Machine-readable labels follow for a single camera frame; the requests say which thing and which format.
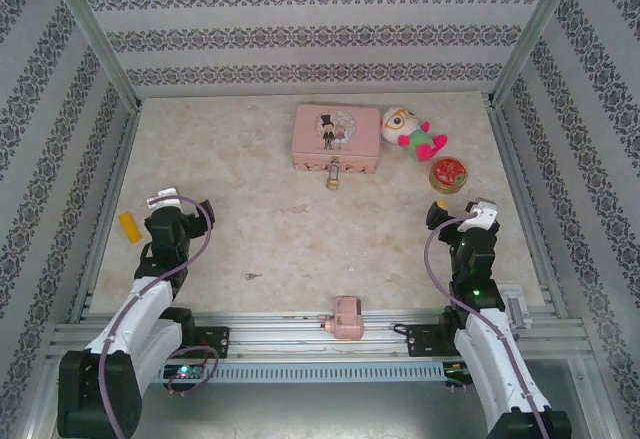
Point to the grey sheet metal panel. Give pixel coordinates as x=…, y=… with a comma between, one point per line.
x=300, y=414

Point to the small brass padlock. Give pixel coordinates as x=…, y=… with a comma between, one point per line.
x=333, y=181

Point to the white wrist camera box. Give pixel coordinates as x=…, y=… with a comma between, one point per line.
x=167, y=200
x=482, y=214

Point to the aluminium bracket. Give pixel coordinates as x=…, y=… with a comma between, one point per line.
x=517, y=309

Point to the yellow rectangular block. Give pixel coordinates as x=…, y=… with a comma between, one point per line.
x=130, y=228

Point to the round red and gold tin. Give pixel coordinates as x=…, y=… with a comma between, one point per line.
x=448, y=174

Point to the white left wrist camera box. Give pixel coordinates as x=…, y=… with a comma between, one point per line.
x=167, y=200

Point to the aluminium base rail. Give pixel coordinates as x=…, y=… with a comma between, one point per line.
x=280, y=334

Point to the aluminium side rail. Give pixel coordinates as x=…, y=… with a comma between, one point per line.
x=515, y=159
x=120, y=159

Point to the pink wedding print tin box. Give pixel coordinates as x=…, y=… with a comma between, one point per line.
x=335, y=131

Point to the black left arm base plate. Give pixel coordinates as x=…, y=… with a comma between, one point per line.
x=212, y=341

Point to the white plush toy with glasses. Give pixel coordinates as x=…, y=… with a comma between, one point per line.
x=400, y=124

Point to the small metal key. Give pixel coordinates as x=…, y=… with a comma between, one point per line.
x=252, y=276

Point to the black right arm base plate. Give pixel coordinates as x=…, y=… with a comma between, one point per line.
x=425, y=341

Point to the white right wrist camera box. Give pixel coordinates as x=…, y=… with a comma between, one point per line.
x=482, y=214

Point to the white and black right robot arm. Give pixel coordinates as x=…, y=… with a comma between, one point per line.
x=485, y=354

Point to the pink toy camera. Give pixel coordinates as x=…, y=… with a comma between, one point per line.
x=347, y=316

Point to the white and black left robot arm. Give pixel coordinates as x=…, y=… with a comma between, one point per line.
x=130, y=329

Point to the aluminium corner post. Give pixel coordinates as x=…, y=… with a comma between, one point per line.
x=96, y=34
x=535, y=34

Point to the circuit board with green light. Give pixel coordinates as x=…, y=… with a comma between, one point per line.
x=182, y=372

